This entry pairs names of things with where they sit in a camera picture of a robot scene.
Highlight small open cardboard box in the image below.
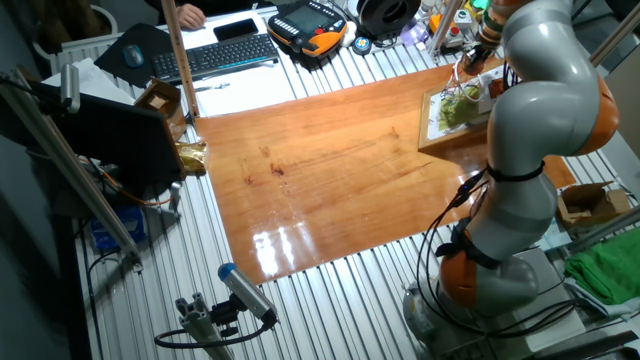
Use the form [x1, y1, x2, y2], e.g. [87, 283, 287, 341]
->
[133, 77, 187, 141]

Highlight slanted wooden post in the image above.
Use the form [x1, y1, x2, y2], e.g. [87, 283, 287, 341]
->
[159, 0, 201, 119]

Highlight grey box red button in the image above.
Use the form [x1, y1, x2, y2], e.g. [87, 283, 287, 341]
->
[443, 24, 465, 49]

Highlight black smartphone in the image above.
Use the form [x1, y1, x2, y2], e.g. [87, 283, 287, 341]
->
[212, 18, 260, 43]

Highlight grey flat panel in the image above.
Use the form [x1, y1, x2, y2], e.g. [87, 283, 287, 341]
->
[599, 57, 640, 146]

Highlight orange cable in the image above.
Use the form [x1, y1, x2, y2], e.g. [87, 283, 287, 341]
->
[82, 157, 174, 207]

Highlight orange black teach pendant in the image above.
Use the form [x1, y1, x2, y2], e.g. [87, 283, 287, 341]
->
[266, 0, 349, 59]

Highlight aluminium rail beam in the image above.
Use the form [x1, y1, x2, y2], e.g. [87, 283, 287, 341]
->
[567, 204, 640, 254]

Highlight black sleeved forearm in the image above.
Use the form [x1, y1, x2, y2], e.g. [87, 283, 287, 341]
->
[145, 0, 261, 19]

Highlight silver camera blue end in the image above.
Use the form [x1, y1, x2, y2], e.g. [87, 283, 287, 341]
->
[217, 262, 279, 326]

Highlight black flat panel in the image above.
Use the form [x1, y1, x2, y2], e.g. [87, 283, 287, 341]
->
[29, 82, 186, 201]

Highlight white paper sheet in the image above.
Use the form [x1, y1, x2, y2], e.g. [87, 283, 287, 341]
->
[179, 9, 296, 119]
[42, 57, 136, 106]

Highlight short aluminium profile piece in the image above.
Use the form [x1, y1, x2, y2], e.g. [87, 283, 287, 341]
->
[174, 292, 236, 360]

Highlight gold foil bag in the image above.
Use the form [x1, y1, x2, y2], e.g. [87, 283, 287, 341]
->
[174, 141, 209, 176]

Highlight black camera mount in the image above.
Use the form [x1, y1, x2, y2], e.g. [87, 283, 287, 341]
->
[209, 294, 246, 339]

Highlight upright aluminium post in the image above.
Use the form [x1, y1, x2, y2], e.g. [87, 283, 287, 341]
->
[427, 0, 464, 56]

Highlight silver depth camera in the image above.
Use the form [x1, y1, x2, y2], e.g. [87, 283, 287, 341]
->
[59, 63, 82, 115]

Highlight long aluminium frame beam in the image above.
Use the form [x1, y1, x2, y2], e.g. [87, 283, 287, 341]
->
[0, 67, 144, 271]

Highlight black filament spool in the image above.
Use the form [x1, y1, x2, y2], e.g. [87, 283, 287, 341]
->
[355, 0, 423, 41]

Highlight purple plastic bag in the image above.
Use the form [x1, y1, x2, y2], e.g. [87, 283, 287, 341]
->
[399, 18, 427, 47]

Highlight black camera cable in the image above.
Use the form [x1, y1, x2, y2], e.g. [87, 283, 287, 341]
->
[153, 319, 274, 350]

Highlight person's bare hand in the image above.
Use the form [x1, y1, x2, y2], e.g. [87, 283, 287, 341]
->
[175, 3, 207, 30]

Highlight slanted metal pole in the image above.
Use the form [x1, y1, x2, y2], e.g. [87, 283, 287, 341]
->
[589, 2, 640, 67]

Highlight round blue white badge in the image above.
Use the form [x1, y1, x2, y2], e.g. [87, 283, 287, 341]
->
[351, 35, 373, 56]

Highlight large varnished wooden board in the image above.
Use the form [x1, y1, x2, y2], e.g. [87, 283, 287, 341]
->
[193, 58, 579, 286]

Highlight blue plastic package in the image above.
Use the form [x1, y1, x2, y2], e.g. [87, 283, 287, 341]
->
[89, 204, 148, 251]

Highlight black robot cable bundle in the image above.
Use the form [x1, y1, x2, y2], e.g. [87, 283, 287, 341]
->
[414, 59, 581, 341]

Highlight black computer keyboard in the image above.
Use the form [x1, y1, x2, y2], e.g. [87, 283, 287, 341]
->
[150, 32, 280, 85]

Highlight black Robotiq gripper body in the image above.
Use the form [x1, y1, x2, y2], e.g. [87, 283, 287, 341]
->
[472, 43, 500, 61]

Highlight blue grey computer mouse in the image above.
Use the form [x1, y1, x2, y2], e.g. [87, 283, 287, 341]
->
[122, 43, 146, 70]

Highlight red white blue net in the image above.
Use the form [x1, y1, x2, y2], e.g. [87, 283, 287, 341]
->
[439, 74, 484, 104]

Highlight green cloth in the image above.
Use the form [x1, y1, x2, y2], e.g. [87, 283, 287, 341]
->
[563, 227, 640, 307]

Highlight small white figure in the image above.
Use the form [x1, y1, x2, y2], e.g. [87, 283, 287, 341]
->
[339, 20, 358, 49]

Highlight black mouse pad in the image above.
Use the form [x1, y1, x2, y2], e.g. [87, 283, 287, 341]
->
[93, 22, 174, 90]

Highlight wooden framed toy backboard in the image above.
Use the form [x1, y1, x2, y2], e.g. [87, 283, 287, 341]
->
[417, 64, 506, 151]

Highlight open cardboard box with flaps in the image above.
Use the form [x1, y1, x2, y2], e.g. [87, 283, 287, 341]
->
[552, 180, 632, 231]

